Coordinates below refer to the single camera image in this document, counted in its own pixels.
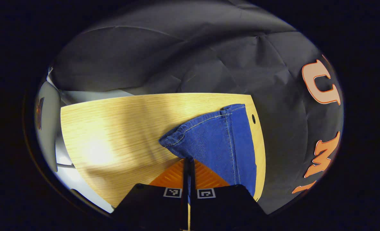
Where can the white chair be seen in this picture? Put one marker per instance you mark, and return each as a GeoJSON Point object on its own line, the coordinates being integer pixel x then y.
{"type": "Point", "coordinates": [50, 128]}

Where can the blue jeans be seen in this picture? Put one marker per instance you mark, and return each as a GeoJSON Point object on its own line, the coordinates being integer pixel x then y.
{"type": "Point", "coordinates": [215, 144]}

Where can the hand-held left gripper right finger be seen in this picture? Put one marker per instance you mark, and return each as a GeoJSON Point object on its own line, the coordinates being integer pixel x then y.
{"type": "Point", "coordinates": [222, 208]}

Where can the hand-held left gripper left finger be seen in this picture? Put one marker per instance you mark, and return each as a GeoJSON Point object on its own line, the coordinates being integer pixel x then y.
{"type": "Point", "coordinates": [158, 208]}

